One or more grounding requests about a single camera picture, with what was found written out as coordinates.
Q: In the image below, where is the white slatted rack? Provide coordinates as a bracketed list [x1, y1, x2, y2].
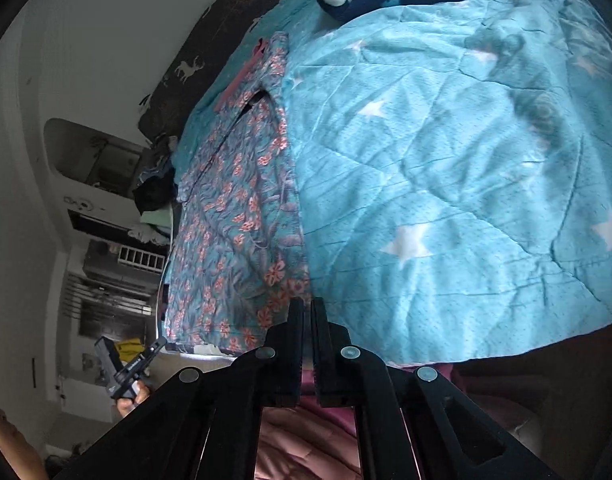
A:
[116, 244, 168, 274]

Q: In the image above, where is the pile of clothes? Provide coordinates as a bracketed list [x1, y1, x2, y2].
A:
[137, 134, 180, 182]

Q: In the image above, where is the teal star-print quilt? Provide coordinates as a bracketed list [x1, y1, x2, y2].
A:
[171, 0, 612, 367]

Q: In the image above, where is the teal floral garment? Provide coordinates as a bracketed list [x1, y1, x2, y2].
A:
[164, 31, 313, 354]

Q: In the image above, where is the person's pink quilted clothing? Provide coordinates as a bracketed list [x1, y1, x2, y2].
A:
[256, 362, 468, 480]

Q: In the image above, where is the person's left forearm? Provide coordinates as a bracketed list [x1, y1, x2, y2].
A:
[0, 399, 49, 480]

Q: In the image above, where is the person's left hand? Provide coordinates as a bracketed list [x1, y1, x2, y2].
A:
[117, 379, 153, 418]

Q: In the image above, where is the pale green cushion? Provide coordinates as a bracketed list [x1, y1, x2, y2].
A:
[139, 208, 177, 229]

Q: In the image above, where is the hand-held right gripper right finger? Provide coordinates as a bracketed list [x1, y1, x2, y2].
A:
[311, 298, 563, 480]

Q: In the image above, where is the dark deer-print headboard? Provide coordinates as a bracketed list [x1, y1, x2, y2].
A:
[137, 0, 328, 147]

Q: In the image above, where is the yellow bag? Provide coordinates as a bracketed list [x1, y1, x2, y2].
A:
[114, 338, 147, 359]

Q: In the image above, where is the folded pink cloth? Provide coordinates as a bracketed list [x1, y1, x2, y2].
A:
[213, 37, 268, 112]

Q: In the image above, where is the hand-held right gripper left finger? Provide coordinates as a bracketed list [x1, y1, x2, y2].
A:
[51, 297, 305, 480]

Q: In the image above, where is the black bag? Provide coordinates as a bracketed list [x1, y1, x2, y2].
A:
[132, 167, 178, 214]

